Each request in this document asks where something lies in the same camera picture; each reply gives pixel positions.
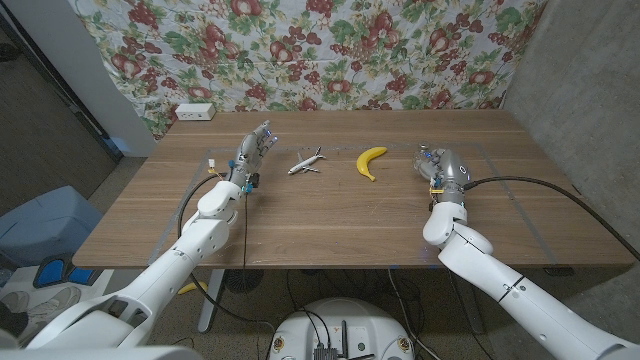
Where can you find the clear glass salt shaker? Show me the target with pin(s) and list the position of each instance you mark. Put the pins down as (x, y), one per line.
(422, 156)

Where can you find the white table leg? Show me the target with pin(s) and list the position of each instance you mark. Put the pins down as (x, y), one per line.
(212, 300)

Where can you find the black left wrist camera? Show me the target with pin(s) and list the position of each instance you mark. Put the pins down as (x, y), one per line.
(254, 180)

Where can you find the blue and black foot pedal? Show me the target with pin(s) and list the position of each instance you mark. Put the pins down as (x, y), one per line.
(50, 272)

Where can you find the round black floor fan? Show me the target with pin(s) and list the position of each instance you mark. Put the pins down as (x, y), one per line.
(242, 280)

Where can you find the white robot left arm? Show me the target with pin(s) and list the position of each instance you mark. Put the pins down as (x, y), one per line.
(172, 272)

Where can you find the yellow toy banana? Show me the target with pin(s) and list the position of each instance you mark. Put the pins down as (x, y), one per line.
(365, 162)

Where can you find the blue-grey plastic bin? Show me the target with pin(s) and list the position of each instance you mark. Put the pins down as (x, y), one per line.
(45, 225)

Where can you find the white sneaker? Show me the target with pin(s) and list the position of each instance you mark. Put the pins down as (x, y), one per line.
(54, 302)

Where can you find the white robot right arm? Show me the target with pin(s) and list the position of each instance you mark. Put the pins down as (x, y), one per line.
(500, 280)

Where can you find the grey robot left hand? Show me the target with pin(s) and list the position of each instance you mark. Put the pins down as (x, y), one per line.
(250, 155)

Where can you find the white toy airplane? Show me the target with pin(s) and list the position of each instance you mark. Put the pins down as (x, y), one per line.
(305, 164)

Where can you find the yellow object on floor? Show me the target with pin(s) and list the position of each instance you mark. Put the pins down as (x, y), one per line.
(192, 287)

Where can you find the white robot torso base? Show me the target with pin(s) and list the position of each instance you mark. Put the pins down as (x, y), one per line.
(365, 320)

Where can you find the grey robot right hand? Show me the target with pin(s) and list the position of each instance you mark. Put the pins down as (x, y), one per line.
(450, 172)

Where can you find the white power outlet strip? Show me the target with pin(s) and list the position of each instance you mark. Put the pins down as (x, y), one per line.
(195, 112)

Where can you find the black antenna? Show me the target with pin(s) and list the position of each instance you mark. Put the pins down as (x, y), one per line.
(344, 337)

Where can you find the floral fruit print backdrop cloth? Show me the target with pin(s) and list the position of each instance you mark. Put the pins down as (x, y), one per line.
(300, 50)

